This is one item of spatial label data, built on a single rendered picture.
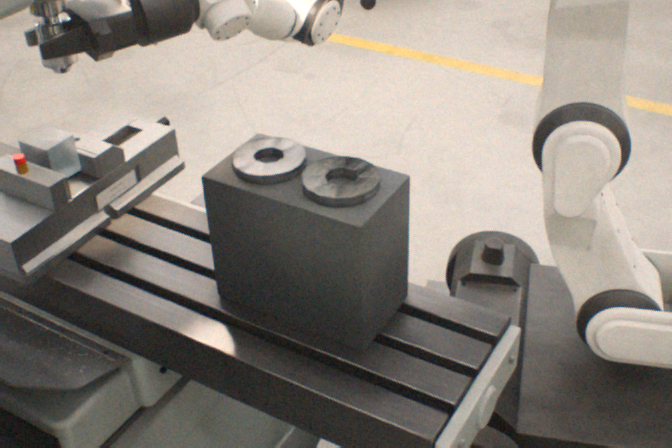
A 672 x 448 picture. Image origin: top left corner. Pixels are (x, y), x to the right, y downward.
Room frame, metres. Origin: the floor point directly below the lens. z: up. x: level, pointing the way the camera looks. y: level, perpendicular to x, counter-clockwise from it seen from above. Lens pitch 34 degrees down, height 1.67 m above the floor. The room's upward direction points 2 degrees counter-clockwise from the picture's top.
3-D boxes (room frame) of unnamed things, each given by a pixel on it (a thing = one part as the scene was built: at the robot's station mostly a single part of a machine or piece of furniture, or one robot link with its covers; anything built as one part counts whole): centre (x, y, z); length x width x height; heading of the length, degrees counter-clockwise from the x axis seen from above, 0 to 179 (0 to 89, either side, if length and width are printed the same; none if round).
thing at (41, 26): (1.02, 0.35, 1.26); 0.05 x 0.05 x 0.01
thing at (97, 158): (1.11, 0.38, 1.03); 0.12 x 0.06 x 0.04; 58
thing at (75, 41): (1.00, 0.33, 1.24); 0.06 x 0.02 x 0.03; 125
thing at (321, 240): (0.86, 0.03, 1.04); 0.22 x 0.12 x 0.20; 58
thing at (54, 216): (1.09, 0.39, 0.99); 0.35 x 0.15 x 0.11; 148
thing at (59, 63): (1.02, 0.35, 1.23); 0.05 x 0.05 x 0.05
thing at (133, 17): (1.08, 0.27, 1.24); 0.13 x 0.12 x 0.10; 35
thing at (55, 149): (1.06, 0.41, 1.05); 0.06 x 0.05 x 0.06; 58
